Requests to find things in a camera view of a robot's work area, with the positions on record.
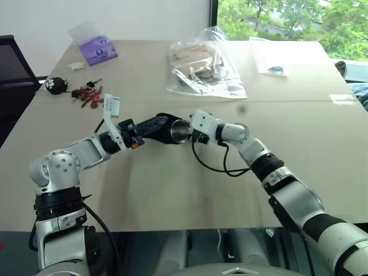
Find thin black left wrist cable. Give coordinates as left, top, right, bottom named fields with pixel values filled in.
left=94, top=118, right=106, bottom=136

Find large clear plastic bag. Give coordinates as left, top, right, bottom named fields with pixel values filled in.
left=166, top=25, right=248, bottom=100

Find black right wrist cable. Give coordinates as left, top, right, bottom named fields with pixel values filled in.
left=191, top=140, right=254, bottom=178

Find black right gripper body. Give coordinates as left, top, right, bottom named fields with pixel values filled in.
left=190, top=129, right=211, bottom=145

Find black office chair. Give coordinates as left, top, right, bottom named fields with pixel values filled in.
left=0, top=34, right=49, bottom=146

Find black window frame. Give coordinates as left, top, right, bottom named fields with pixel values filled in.
left=209, top=0, right=219, bottom=26

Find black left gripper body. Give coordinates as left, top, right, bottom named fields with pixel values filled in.
left=117, top=118, right=145, bottom=150

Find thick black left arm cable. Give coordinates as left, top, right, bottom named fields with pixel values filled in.
left=81, top=201, right=124, bottom=276

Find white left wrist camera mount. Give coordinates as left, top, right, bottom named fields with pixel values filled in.
left=102, top=93, right=128, bottom=152

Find small clear plastic bag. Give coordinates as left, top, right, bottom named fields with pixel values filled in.
left=249, top=36, right=289, bottom=79

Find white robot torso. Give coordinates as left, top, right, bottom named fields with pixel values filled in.
left=160, top=266, right=302, bottom=276

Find cardboard pieces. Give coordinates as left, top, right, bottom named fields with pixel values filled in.
left=171, top=43, right=225, bottom=82

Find blue cloth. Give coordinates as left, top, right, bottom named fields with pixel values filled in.
left=351, top=83, right=368, bottom=112

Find black plush ball paw print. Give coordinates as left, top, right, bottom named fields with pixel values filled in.
left=45, top=76, right=70, bottom=95

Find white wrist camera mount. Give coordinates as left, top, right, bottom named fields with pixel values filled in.
left=189, top=110, right=218, bottom=143
left=102, top=93, right=128, bottom=152

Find metal cup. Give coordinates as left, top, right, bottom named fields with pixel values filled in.
left=171, top=119, right=193, bottom=145

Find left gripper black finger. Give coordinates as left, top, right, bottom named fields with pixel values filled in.
left=138, top=126, right=162, bottom=140
left=135, top=114, right=174, bottom=132

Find purple tissue pack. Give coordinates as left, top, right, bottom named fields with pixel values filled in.
left=67, top=21, right=120, bottom=67

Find black rounded object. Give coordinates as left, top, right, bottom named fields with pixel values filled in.
left=334, top=60, right=348, bottom=77

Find red key bunch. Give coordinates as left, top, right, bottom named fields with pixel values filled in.
left=71, top=78, right=105, bottom=110

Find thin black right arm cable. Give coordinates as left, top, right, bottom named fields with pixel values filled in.
left=301, top=232, right=316, bottom=276

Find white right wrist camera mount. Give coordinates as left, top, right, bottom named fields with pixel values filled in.
left=189, top=110, right=218, bottom=143

